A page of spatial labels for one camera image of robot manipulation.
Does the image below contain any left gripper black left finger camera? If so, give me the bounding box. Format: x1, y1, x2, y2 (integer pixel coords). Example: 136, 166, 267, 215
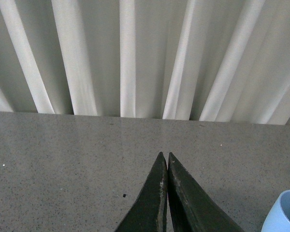
116, 152, 168, 232

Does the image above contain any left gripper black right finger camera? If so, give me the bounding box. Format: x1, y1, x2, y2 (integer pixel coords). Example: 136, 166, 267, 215
168, 153, 243, 232

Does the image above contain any blue plastic cup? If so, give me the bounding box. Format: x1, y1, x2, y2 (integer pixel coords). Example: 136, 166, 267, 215
261, 190, 290, 232

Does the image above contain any white pleated curtain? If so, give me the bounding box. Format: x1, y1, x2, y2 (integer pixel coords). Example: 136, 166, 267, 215
0, 0, 290, 125

